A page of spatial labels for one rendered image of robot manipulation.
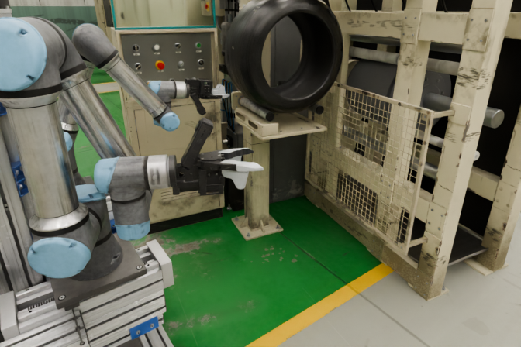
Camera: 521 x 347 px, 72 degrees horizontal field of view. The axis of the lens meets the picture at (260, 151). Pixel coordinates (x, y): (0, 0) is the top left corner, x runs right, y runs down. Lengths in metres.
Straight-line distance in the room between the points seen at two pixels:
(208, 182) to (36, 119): 0.35
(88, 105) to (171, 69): 1.32
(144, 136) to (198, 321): 1.05
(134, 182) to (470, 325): 1.72
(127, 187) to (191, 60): 1.48
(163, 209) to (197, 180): 1.61
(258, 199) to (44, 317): 1.49
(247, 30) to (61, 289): 1.15
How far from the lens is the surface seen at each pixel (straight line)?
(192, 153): 0.78
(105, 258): 1.07
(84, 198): 0.98
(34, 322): 1.13
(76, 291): 1.07
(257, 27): 1.60
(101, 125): 0.90
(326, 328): 1.87
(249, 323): 1.86
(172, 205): 2.41
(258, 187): 2.26
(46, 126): 0.79
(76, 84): 0.89
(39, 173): 0.82
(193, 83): 1.62
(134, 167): 0.80
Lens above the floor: 1.38
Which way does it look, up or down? 22 degrees down
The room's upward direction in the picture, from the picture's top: straight up
